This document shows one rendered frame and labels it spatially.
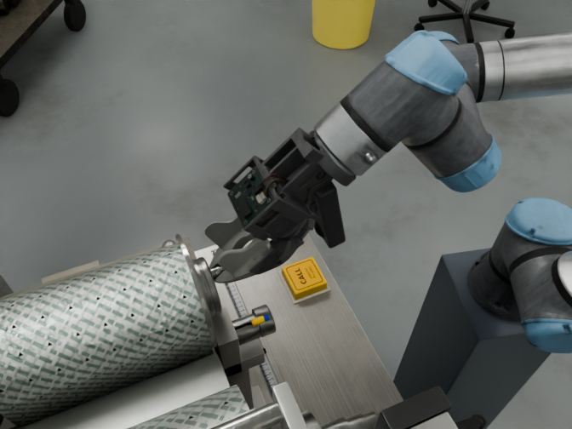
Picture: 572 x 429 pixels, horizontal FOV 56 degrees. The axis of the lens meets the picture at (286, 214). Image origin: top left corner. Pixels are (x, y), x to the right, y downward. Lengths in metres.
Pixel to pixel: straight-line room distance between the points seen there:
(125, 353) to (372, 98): 0.38
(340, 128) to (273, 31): 2.95
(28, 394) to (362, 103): 0.46
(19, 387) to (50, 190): 2.08
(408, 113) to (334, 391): 0.58
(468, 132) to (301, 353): 0.57
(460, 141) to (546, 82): 0.18
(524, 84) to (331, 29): 2.60
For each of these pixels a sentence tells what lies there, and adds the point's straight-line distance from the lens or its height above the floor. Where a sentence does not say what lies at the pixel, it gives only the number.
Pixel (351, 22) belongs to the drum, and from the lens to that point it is 3.25.
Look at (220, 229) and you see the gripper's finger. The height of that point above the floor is 1.32.
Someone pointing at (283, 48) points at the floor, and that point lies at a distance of 3.34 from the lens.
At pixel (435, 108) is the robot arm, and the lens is 0.57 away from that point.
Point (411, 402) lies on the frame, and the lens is 0.42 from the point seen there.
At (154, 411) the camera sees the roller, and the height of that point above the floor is 1.23.
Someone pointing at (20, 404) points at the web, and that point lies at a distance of 0.68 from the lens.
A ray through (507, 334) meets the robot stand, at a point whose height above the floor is 0.90.
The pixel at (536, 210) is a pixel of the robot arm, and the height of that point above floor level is 1.13.
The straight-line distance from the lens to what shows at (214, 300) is 0.65.
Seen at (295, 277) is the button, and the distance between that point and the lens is 1.07.
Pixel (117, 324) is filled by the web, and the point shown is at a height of 1.30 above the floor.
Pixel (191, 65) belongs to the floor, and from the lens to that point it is 3.24.
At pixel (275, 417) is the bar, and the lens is 0.39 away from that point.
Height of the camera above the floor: 1.82
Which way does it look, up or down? 50 degrees down
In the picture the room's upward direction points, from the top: straight up
